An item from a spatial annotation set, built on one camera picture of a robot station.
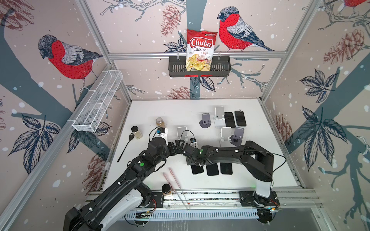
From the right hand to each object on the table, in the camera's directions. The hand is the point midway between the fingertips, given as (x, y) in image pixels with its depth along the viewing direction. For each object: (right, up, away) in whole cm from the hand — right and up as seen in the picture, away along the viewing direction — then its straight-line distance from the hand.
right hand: (191, 161), depth 89 cm
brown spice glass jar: (-22, +24, +6) cm, 33 cm away
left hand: (-7, +15, -14) cm, 22 cm away
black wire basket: (+23, +65, +18) cm, 72 cm away
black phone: (+29, +26, +18) cm, 43 cm away
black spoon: (-42, +14, +9) cm, 46 cm away
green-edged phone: (+3, -3, -5) cm, 6 cm away
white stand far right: (+20, +26, +12) cm, 35 cm away
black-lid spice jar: (-36, +17, +5) cm, 40 cm away
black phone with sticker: (+12, -3, -5) cm, 14 cm away
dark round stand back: (+10, +24, +12) cm, 29 cm away
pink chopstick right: (-6, -11, -12) cm, 18 cm away
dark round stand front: (+29, +14, +4) cm, 33 cm away
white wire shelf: (-52, +30, -16) cm, 62 cm away
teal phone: (+40, +26, +25) cm, 54 cm away
